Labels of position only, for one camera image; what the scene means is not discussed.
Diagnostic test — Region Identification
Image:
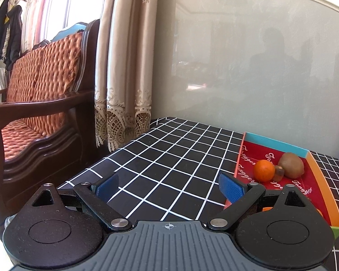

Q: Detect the wooden sofa orange cushion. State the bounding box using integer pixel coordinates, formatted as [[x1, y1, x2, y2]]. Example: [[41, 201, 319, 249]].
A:
[[0, 20, 100, 234]]

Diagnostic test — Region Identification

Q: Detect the orange tangerine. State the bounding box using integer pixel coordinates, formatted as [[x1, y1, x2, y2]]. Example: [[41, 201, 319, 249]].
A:
[[253, 160, 275, 183], [262, 207, 273, 212]]

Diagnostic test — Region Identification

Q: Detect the beige lace curtain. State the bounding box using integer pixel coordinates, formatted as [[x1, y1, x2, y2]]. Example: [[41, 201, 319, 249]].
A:
[[94, 0, 158, 152]]

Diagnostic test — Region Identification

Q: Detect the red cardboard box tray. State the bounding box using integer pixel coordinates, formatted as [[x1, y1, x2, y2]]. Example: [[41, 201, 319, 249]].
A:
[[234, 132, 339, 238]]

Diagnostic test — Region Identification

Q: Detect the orange tangerine in box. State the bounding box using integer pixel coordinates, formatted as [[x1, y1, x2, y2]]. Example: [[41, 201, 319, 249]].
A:
[[262, 207, 273, 212]]

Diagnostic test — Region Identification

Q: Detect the black white grid tablecloth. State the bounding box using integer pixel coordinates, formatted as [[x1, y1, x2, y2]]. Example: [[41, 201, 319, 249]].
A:
[[62, 117, 339, 270]]

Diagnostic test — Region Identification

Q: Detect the brown kiwi fruit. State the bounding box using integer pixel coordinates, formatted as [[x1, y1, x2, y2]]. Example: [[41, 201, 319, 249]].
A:
[[278, 152, 304, 179]]

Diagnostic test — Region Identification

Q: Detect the dark hanging jacket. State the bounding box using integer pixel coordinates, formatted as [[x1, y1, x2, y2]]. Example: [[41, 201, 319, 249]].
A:
[[0, 0, 22, 71]]

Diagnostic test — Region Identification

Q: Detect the small dark chestnut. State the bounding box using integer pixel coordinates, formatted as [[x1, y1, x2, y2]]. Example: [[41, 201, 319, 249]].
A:
[[273, 165, 285, 182]]

